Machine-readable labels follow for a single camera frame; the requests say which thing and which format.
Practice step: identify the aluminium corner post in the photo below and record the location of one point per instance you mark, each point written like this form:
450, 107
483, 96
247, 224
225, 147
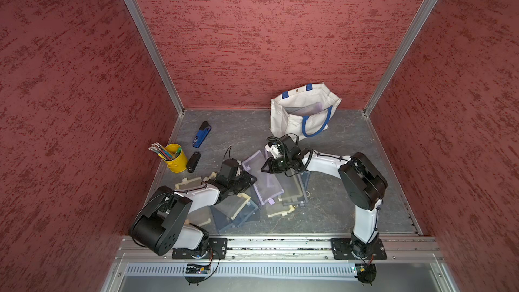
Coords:
417, 23
152, 48

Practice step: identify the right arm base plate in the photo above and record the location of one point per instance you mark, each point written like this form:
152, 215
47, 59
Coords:
344, 249

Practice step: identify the dark blue mesh pouch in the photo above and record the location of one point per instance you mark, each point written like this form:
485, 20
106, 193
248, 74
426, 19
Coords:
250, 213

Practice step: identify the small navy pouch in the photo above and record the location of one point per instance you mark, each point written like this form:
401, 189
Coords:
305, 179

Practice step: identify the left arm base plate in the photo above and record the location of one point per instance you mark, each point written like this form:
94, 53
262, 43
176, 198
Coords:
209, 247

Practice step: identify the beige trim mesh pouch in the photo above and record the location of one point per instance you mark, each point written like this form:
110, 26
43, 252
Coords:
230, 207

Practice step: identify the coloured pencils bundle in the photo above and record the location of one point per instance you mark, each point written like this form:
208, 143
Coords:
161, 151

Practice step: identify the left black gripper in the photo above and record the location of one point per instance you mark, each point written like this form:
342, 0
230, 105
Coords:
248, 182

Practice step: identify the right aluminium corner post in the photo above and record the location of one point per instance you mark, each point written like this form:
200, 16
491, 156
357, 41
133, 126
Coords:
417, 23

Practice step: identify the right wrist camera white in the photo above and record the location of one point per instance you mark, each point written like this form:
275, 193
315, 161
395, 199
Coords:
274, 150

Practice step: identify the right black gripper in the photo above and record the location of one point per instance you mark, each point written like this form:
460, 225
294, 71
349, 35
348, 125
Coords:
272, 165

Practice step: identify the blue stapler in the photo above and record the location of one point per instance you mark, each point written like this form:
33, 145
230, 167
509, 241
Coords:
202, 134

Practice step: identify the white canvas tote bag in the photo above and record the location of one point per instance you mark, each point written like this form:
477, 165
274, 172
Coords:
305, 111

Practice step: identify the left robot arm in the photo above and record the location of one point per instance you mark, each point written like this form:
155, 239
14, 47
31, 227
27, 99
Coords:
160, 225

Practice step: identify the yellow pencil cup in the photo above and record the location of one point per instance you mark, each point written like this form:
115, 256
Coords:
175, 158

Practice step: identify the left aluminium corner post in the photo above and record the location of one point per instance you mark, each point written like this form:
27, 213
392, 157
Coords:
152, 48

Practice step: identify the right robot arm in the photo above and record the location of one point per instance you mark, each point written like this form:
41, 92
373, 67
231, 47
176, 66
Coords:
362, 180

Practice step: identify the purple mesh pouch back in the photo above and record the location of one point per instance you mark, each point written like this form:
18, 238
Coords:
267, 186

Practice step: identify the aluminium front rail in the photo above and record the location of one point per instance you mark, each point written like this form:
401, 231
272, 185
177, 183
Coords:
282, 256

